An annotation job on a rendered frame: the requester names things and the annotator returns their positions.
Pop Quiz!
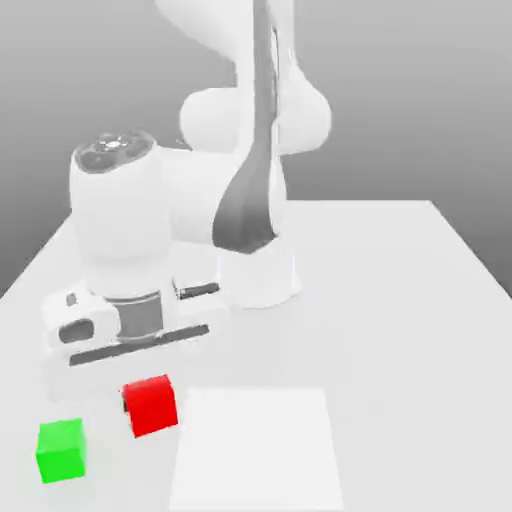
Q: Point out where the small green cube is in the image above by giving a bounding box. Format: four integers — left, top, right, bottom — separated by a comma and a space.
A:
35, 417, 88, 485

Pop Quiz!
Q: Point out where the small red cube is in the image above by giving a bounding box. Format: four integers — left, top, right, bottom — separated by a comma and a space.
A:
120, 374, 180, 439

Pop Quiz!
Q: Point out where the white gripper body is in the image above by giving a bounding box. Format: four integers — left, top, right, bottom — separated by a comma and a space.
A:
42, 306, 230, 401

